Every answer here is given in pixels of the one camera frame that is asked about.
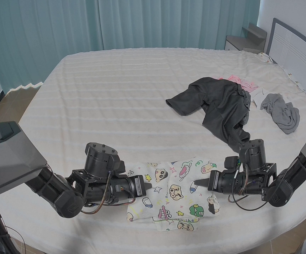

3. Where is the blue-green curtain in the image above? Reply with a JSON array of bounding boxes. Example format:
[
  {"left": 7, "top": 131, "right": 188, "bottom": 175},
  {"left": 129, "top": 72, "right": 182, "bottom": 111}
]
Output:
[{"left": 0, "top": 0, "right": 262, "bottom": 95}]

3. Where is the black garment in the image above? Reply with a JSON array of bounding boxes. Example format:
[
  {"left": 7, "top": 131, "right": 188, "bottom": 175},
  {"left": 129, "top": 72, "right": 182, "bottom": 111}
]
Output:
[{"left": 166, "top": 77, "right": 251, "bottom": 153}]

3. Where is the grey bedside table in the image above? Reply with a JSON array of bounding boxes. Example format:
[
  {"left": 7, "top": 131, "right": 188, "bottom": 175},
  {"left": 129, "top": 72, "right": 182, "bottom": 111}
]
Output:
[{"left": 225, "top": 23, "right": 268, "bottom": 54}]

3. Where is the black cable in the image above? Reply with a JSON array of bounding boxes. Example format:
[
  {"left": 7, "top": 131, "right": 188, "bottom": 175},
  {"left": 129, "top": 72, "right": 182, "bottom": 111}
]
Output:
[
  {"left": 228, "top": 192, "right": 265, "bottom": 211},
  {"left": 81, "top": 198, "right": 137, "bottom": 214}
]

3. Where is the white printed garment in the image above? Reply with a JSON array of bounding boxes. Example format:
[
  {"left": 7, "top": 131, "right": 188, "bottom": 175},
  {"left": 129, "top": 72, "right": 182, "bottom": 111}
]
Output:
[{"left": 127, "top": 156, "right": 220, "bottom": 233}]

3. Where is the pink garment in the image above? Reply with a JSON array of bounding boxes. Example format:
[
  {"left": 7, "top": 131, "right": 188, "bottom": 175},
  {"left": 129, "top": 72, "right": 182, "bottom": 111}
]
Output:
[{"left": 218, "top": 74, "right": 259, "bottom": 93}]

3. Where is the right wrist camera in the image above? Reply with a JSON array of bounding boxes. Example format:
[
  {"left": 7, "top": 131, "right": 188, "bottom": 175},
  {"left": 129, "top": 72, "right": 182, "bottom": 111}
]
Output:
[{"left": 224, "top": 156, "right": 240, "bottom": 173}]

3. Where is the grey garment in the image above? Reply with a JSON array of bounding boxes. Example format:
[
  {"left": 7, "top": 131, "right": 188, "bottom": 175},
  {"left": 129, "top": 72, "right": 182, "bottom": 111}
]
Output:
[{"left": 260, "top": 93, "right": 301, "bottom": 134}]

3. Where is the bed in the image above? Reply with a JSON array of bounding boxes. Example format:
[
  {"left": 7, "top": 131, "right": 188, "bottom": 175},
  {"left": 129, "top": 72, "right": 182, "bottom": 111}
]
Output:
[{"left": 0, "top": 17, "right": 306, "bottom": 254}]

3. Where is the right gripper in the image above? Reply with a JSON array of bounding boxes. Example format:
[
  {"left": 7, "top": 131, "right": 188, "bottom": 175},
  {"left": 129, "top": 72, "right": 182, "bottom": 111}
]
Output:
[{"left": 208, "top": 169, "right": 240, "bottom": 194}]

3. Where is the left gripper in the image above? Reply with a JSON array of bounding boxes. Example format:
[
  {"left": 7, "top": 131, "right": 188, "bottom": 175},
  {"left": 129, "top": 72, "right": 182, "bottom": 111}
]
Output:
[{"left": 107, "top": 175, "right": 146, "bottom": 204}]

